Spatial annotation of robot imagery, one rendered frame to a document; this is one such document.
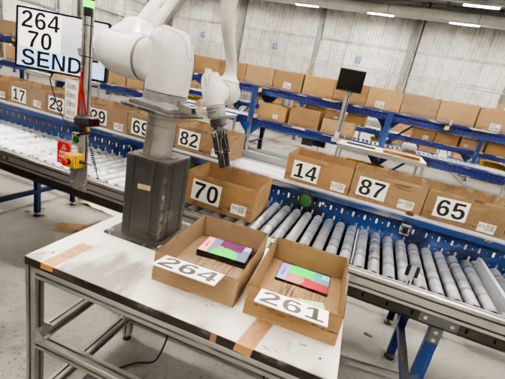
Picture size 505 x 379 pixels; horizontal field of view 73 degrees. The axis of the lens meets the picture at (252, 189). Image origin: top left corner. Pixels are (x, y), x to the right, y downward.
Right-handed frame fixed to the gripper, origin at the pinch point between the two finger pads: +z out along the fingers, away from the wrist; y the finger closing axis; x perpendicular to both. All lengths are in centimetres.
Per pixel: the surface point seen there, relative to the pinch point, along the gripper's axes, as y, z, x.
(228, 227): 28.9, 24.7, 11.7
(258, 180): -28.1, 16.1, 5.8
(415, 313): 11, 69, 80
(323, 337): 64, 46, 54
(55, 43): 6, -71, -83
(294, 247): 27, 34, 38
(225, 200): 1.0, 19.6, -2.0
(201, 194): 1.6, 15.6, -15.0
